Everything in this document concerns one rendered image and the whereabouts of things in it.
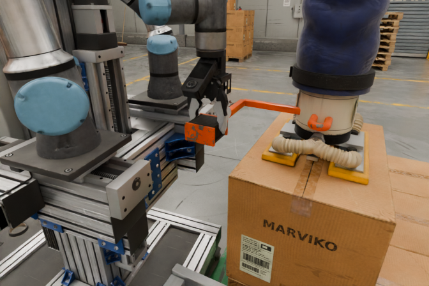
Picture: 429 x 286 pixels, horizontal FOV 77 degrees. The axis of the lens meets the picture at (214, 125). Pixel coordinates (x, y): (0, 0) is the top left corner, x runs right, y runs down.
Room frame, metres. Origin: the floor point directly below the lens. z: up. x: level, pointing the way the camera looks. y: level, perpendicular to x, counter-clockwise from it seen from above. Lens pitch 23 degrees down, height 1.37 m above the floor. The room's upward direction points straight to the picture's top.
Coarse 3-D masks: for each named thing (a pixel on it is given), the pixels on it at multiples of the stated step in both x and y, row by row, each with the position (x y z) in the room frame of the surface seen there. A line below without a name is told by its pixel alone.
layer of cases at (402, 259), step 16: (400, 160) 1.39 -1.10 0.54; (416, 160) 1.39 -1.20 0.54; (400, 176) 1.22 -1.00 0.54; (416, 176) 1.22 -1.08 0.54; (400, 192) 1.08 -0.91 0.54; (416, 192) 1.08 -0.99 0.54; (400, 208) 0.97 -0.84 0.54; (416, 208) 0.97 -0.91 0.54; (400, 224) 0.87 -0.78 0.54; (416, 224) 0.87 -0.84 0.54; (400, 240) 0.78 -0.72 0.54; (416, 240) 0.78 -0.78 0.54; (400, 256) 0.71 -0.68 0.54; (416, 256) 0.71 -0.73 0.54; (384, 272) 0.65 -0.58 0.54; (400, 272) 0.65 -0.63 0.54; (416, 272) 0.65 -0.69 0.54
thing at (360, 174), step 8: (368, 144) 0.79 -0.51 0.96; (360, 152) 0.72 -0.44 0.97; (368, 152) 0.73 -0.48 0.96; (368, 160) 0.68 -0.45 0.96; (336, 168) 0.64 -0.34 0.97; (344, 168) 0.63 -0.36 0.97; (352, 168) 0.63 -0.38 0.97; (360, 168) 0.63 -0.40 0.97; (368, 168) 0.64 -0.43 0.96; (336, 176) 0.62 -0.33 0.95; (344, 176) 0.61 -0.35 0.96; (352, 176) 0.60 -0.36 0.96; (360, 176) 0.60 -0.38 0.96; (368, 176) 0.60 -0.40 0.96
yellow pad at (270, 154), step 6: (288, 120) 0.99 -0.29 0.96; (294, 120) 0.91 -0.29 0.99; (282, 126) 0.93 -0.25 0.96; (288, 138) 0.77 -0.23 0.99; (294, 138) 0.81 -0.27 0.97; (300, 138) 0.82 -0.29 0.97; (270, 144) 0.78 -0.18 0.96; (264, 150) 0.74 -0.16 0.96; (270, 150) 0.73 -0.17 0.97; (264, 156) 0.71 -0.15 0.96; (270, 156) 0.70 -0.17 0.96; (276, 156) 0.70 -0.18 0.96; (282, 156) 0.70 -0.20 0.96; (288, 156) 0.70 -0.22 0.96; (294, 156) 0.70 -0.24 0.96; (276, 162) 0.69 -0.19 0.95; (282, 162) 0.69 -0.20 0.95; (288, 162) 0.68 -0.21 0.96; (294, 162) 0.67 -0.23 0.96
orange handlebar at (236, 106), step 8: (240, 104) 0.83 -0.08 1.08; (248, 104) 0.86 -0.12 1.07; (256, 104) 0.85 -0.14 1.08; (264, 104) 0.84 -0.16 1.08; (272, 104) 0.83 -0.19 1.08; (280, 104) 0.83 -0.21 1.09; (232, 112) 0.78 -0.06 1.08; (288, 112) 0.80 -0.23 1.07; (296, 112) 0.79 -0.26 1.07; (312, 120) 0.69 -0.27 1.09; (328, 120) 0.69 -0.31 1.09; (312, 128) 0.67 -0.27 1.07; (320, 128) 0.66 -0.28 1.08; (328, 128) 0.66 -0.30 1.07
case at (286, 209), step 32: (256, 160) 0.71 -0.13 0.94; (320, 160) 0.71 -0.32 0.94; (384, 160) 0.71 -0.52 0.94; (256, 192) 0.59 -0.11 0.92; (288, 192) 0.56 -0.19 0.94; (320, 192) 0.56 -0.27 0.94; (352, 192) 0.56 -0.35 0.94; (384, 192) 0.56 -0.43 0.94; (256, 224) 0.59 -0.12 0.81; (288, 224) 0.55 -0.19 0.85; (320, 224) 0.52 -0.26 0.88; (352, 224) 0.49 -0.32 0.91; (384, 224) 0.46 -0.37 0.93; (256, 256) 0.59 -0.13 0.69; (288, 256) 0.55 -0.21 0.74; (320, 256) 0.51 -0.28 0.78; (352, 256) 0.48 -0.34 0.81; (384, 256) 0.45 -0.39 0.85
